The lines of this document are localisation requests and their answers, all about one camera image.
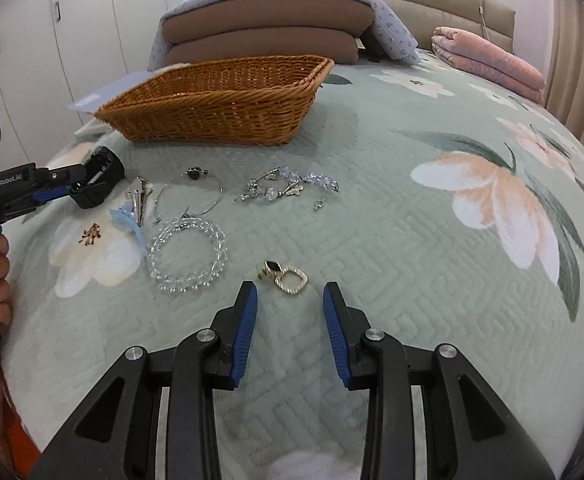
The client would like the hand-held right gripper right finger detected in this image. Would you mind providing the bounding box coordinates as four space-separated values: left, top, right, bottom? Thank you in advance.
322 281 558 480

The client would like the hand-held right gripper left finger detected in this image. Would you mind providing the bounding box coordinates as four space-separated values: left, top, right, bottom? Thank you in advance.
29 281 259 480

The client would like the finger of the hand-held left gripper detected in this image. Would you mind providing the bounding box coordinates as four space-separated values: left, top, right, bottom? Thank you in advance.
32 162 90 194
32 187 73 206

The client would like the gold square earring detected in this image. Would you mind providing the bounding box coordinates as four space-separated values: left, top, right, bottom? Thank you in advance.
257 258 309 297

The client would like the silver hair clip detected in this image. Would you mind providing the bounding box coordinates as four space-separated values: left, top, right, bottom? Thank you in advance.
126 175 153 227

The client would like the light blue hair claw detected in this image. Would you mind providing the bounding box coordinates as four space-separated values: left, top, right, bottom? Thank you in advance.
108 200 148 261

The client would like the clear bead bracelet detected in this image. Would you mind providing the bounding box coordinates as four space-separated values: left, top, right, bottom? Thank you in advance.
146 215 229 295

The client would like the thin wire bangle dark charm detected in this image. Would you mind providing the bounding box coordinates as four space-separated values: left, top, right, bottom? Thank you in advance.
154 165 224 224

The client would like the crystal butterfly charm bracelet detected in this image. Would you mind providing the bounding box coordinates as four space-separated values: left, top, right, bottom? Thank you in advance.
234 164 341 205

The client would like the brown wicker basket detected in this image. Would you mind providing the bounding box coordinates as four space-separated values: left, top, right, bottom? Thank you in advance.
94 55 335 147

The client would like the white book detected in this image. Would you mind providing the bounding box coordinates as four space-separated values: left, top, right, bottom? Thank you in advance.
74 118 111 136

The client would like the white wardrobe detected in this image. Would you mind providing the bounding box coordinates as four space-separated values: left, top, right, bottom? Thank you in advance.
0 0 253 173

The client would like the thick folded brown quilt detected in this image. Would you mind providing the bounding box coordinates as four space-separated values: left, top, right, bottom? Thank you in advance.
161 0 377 44
164 27 367 66

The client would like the blue floral blanket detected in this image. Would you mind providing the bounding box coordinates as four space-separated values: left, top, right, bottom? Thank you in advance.
148 0 421 72

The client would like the folded pink blanket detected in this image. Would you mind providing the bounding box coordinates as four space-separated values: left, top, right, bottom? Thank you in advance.
431 25 546 106

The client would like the beige curtain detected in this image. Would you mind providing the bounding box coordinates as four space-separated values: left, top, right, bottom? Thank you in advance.
542 0 584 177

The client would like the white hanging cable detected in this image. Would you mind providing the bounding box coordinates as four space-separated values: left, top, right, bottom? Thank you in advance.
474 0 488 42

